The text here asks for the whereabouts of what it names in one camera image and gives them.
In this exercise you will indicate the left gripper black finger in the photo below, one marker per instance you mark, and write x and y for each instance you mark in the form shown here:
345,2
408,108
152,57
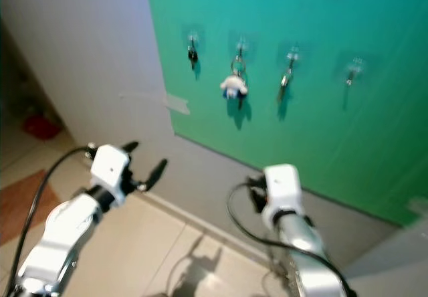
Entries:
155,172
130,146

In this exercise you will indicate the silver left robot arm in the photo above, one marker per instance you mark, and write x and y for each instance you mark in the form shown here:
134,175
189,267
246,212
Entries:
60,240

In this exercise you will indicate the translucent tape strip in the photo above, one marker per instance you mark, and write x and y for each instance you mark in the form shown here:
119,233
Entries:
176,103

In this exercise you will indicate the red floor object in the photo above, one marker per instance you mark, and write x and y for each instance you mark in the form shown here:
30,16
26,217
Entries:
42,126

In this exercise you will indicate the key with white plush charm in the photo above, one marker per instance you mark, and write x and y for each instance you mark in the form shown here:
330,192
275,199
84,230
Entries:
234,86

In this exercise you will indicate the small black key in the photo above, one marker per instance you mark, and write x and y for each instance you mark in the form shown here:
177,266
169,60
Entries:
192,55

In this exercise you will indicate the slim silver key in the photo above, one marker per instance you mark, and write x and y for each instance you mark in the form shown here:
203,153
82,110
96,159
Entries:
285,79

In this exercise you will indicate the brown floor mat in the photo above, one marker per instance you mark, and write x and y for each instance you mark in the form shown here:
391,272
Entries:
15,210

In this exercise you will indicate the pale tape piece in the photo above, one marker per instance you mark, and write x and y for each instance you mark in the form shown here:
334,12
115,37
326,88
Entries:
418,209

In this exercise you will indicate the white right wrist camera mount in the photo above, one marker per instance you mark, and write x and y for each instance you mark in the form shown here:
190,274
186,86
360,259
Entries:
282,184

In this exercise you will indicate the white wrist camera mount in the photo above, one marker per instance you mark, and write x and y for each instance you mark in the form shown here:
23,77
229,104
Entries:
282,184
110,166

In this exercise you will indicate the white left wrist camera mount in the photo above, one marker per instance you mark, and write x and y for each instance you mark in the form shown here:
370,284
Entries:
110,166

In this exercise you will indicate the green wall board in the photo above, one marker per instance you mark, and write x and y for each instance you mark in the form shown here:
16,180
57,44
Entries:
341,130

